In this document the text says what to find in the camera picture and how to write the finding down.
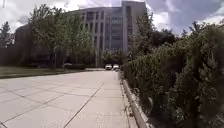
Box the row of trees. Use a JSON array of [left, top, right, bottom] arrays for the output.
[[28, 3, 98, 70]]

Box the tall grey building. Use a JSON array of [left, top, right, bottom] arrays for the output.
[[64, 0, 148, 68]]

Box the dark low building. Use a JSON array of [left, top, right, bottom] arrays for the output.
[[0, 23, 38, 67]]

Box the grass strip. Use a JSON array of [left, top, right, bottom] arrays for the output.
[[0, 65, 87, 80]]

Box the green hedge of bushes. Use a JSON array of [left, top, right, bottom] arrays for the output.
[[121, 22, 224, 128]]

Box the white car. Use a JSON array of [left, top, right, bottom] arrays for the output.
[[104, 63, 113, 71], [112, 63, 120, 71]]

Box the pale concrete slab plaza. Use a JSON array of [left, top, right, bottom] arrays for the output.
[[0, 69, 139, 128]]

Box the concrete kerb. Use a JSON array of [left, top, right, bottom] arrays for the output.
[[118, 71, 155, 128]]

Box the tree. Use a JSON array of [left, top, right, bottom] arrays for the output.
[[128, 10, 158, 59]]

